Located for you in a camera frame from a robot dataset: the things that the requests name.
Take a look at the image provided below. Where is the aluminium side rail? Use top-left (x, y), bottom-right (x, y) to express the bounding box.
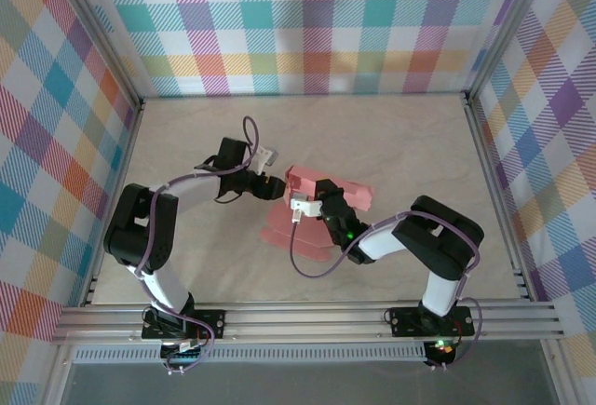
top-left (82, 100), bottom-right (145, 307)
top-left (464, 92), bottom-right (535, 303)

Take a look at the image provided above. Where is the slotted grey cable duct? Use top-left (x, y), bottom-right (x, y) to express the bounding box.
top-left (69, 346), bottom-right (429, 365)

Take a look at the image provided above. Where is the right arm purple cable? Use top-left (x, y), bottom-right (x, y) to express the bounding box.
top-left (288, 211), bottom-right (483, 372)

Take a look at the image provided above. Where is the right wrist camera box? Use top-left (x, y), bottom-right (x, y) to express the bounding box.
top-left (289, 193), bottom-right (325, 224)

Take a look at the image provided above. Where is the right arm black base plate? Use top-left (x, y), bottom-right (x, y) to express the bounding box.
top-left (389, 305), bottom-right (476, 337)

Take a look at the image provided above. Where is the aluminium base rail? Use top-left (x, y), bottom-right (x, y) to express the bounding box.
top-left (50, 301), bottom-right (565, 345)

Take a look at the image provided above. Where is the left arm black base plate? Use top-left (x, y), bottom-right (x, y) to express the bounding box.
top-left (142, 309), bottom-right (227, 341)

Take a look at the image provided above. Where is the aluminium frame post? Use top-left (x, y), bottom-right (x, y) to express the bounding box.
top-left (467, 0), bottom-right (553, 102)
top-left (49, 0), bottom-right (144, 111)

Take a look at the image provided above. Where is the pink paper box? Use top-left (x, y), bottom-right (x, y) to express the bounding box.
top-left (260, 165), bottom-right (376, 262)

